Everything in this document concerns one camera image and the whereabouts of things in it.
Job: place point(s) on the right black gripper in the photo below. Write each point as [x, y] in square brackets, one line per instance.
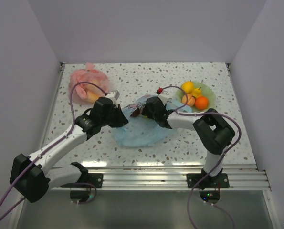
[146, 111]

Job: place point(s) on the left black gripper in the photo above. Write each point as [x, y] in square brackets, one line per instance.
[121, 120]

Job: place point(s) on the blue printed plastic bag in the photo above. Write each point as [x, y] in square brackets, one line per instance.
[140, 131]

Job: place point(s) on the peach fruit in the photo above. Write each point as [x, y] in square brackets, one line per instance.
[189, 100]

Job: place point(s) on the yellow pear fruit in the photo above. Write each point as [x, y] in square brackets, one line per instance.
[197, 92]

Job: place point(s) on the orange mandarin fruit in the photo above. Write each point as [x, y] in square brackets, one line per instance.
[201, 103]

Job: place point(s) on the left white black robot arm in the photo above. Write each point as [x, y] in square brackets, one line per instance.
[34, 175]

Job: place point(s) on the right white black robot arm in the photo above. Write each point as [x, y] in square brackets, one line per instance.
[212, 129]

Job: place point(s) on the orange fruit in pink bag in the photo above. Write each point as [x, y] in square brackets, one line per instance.
[93, 93]

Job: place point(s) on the pink plastic bag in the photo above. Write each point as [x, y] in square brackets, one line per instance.
[89, 74]

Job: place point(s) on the green wavy bowl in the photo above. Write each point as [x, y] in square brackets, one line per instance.
[207, 92]

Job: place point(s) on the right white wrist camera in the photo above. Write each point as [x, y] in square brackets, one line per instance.
[162, 95]

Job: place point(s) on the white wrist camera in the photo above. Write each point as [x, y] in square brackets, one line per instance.
[162, 95]
[114, 95]

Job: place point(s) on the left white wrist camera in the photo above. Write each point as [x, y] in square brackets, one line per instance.
[114, 95]

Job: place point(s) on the left black mounting bracket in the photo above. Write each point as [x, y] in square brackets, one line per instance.
[96, 179]

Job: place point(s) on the black mounting bracket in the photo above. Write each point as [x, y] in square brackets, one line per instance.
[96, 179]
[218, 181]

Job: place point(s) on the right black mounting bracket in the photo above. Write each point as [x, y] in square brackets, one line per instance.
[218, 181]

